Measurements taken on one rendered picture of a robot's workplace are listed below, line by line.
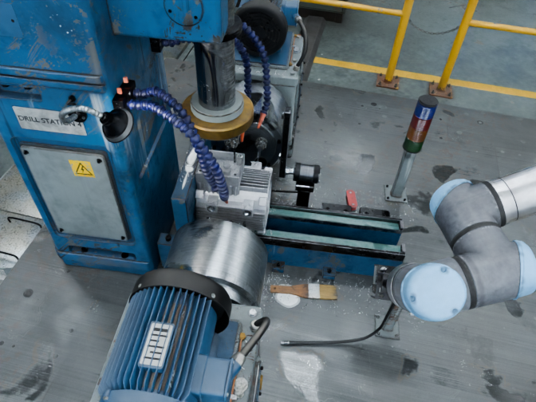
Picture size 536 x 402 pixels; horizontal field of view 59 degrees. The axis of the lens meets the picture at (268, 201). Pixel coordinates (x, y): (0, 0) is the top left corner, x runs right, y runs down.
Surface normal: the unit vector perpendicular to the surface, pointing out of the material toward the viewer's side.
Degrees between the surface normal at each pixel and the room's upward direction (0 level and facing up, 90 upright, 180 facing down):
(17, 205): 0
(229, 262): 21
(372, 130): 0
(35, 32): 90
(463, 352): 0
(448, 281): 38
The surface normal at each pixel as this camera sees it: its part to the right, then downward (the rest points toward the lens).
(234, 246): 0.44, -0.56
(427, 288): -0.13, -0.10
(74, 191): -0.13, 0.73
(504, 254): -0.16, -0.67
